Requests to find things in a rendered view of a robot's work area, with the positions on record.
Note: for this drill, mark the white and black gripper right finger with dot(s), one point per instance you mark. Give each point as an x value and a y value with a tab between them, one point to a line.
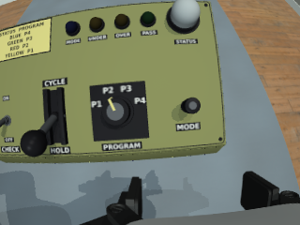
258	192

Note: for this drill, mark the olive green control console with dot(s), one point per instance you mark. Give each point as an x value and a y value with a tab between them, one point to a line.
156	75

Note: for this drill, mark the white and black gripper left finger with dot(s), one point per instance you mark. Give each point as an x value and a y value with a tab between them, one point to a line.
129	207

